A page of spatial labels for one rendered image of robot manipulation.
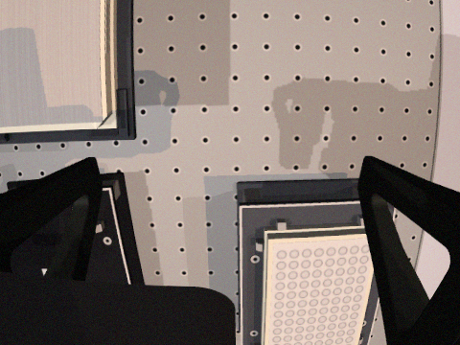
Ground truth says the beige plate with grid of square wells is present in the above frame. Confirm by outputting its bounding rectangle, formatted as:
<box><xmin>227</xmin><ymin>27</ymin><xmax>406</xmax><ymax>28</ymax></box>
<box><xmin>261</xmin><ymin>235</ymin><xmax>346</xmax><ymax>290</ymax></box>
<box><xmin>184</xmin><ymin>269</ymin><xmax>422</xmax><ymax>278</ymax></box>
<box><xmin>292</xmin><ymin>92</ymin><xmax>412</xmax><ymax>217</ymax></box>
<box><xmin>0</xmin><ymin>0</ymin><xmax>118</xmax><ymax>133</ymax></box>

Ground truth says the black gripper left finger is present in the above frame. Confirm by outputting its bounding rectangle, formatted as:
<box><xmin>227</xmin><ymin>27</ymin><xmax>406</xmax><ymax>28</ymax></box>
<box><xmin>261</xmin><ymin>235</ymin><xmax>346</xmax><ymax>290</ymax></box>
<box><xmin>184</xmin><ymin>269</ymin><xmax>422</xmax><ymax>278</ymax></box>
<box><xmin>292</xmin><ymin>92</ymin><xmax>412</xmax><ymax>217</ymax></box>
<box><xmin>0</xmin><ymin>157</ymin><xmax>103</xmax><ymax>281</ymax></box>

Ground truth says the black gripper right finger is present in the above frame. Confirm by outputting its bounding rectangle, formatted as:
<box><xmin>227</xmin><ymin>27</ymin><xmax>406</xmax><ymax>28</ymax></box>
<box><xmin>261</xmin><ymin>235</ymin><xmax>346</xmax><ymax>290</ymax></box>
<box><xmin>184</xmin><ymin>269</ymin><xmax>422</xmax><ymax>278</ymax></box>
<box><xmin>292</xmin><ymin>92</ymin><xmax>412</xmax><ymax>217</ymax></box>
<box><xmin>357</xmin><ymin>156</ymin><xmax>460</xmax><ymax>345</ymax></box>

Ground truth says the grey flat base plate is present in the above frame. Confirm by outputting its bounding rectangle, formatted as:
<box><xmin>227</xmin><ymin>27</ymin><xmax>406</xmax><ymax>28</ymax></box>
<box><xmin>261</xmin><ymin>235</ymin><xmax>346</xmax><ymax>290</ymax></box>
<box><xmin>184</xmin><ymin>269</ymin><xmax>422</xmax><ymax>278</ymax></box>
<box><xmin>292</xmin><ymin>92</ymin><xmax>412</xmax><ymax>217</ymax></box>
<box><xmin>0</xmin><ymin>0</ymin><xmax>444</xmax><ymax>345</ymax></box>

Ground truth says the cream multi-well plate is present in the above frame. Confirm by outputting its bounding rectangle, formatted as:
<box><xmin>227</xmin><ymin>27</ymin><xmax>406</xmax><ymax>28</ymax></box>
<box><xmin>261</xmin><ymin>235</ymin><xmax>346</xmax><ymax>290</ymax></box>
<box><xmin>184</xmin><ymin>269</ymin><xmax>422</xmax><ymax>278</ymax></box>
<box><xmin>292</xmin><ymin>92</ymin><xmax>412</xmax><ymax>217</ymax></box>
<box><xmin>261</xmin><ymin>222</ymin><xmax>374</xmax><ymax>345</ymax></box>

